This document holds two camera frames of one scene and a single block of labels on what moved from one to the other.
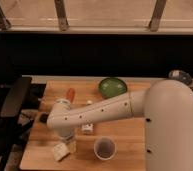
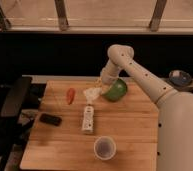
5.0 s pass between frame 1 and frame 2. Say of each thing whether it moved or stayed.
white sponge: moved
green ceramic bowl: stayed
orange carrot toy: stayed
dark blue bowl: stayed
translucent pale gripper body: moved
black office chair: stayed
